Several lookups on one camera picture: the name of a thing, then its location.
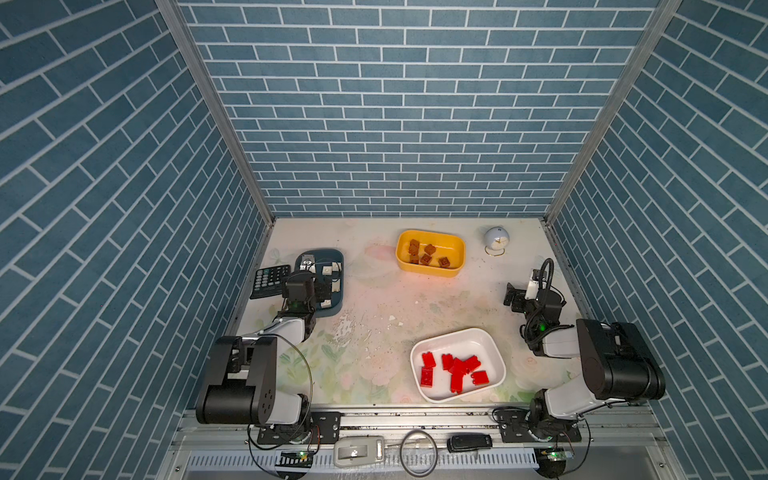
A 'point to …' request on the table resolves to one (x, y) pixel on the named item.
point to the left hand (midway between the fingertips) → (314, 275)
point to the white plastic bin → (472, 342)
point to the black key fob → (466, 442)
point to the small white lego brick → (327, 270)
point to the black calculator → (268, 281)
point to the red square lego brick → (447, 361)
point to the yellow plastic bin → (450, 246)
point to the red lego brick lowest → (459, 367)
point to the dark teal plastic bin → (328, 262)
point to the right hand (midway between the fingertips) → (528, 286)
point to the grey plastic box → (359, 451)
